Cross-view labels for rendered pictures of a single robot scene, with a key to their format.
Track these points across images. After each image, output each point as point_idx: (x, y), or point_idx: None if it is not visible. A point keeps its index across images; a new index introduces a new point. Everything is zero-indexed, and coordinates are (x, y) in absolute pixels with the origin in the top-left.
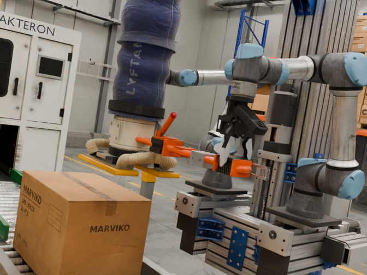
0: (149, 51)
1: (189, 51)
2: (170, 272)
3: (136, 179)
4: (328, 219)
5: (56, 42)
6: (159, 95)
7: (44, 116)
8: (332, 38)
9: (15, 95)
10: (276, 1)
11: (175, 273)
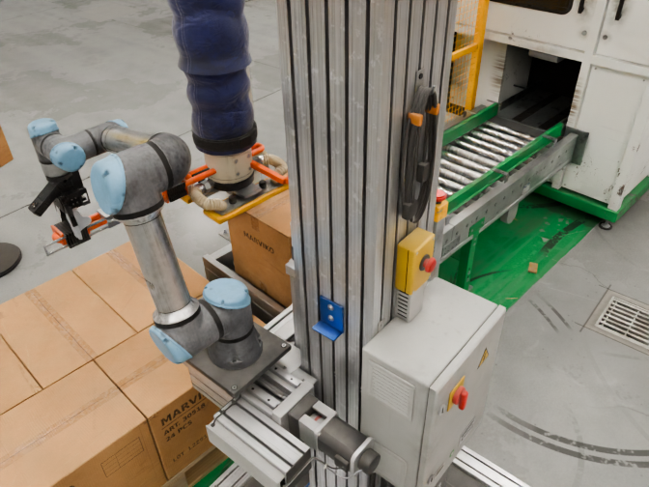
0: (184, 73)
1: None
2: (643, 384)
3: None
4: (223, 375)
5: None
6: (203, 127)
7: (625, 50)
8: (302, 91)
9: (582, 13)
10: None
11: (647, 390)
